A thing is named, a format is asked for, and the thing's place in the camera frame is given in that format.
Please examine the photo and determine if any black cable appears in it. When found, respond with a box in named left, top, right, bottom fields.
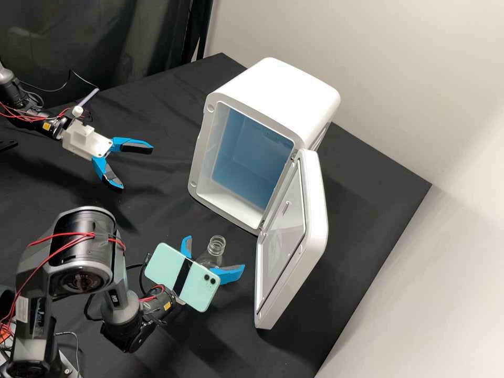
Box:
left=138, top=253, right=159, bottom=297
left=15, top=68, right=99, bottom=104

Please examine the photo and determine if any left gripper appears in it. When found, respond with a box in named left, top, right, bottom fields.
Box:
left=61, top=119, right=155, bottom=192

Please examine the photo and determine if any clear flask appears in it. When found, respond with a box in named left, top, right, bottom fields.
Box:
left=196, top=234, right=227, bottom=269

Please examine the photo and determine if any incubator door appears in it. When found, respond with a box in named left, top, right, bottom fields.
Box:
left=253, top=148, right=330, bottom=331

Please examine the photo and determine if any white incubator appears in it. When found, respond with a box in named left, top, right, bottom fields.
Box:
left=186, top=56, right=342, bottom=236

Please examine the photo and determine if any right wrist camera phone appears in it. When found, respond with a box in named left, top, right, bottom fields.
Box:
left=144, top=241, right=222, bottom=314

